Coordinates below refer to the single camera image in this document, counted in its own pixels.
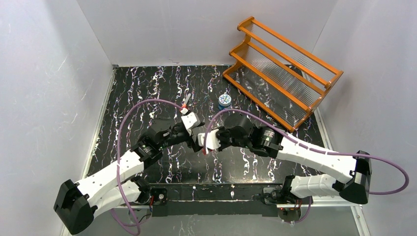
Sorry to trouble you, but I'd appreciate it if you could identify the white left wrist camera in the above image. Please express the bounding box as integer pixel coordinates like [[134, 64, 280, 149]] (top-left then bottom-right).
[[180, 107, 202, 136]]

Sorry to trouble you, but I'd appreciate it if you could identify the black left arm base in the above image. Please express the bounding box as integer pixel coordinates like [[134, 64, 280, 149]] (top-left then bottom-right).
[[136, 187, 168, 206]]

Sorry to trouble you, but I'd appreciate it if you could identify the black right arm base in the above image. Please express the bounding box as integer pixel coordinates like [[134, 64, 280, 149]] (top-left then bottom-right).
[[252, 175, 302, 223]]

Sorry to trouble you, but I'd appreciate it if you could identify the small blue white jar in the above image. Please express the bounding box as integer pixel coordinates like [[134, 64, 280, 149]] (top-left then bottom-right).
[[218, 94, 232, 110]]

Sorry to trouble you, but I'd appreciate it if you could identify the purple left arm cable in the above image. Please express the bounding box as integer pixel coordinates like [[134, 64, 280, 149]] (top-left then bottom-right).
[[109, 98, 188, 236]]

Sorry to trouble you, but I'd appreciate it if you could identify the orange wooden shelf rack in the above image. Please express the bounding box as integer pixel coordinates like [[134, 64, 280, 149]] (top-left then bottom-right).
[[223, 17, 343, 132]]

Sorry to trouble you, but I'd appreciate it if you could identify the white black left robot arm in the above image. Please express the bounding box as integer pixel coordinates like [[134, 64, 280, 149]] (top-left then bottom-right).
[[53, 113, 204, 235]]

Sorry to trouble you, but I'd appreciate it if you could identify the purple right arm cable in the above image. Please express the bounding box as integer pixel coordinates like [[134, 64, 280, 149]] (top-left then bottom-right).
[[202, 108, 410, 225]]

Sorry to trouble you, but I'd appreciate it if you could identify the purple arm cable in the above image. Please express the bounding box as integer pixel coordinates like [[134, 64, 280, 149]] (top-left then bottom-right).
[[202, 108, 410, 225], [109, 98, 188, 236]]

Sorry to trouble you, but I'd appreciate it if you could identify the aluminium frame rail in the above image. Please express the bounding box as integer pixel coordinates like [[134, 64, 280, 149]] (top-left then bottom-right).
[[65, 197, 370, 236]]

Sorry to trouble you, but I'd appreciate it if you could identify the white orange marker pen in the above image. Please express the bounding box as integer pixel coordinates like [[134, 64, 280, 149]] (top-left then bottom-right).
[[182, 93, 191, 107]]

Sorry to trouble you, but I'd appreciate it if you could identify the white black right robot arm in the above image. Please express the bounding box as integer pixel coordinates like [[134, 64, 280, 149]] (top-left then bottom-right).
[[206, 113, 371, 204]]

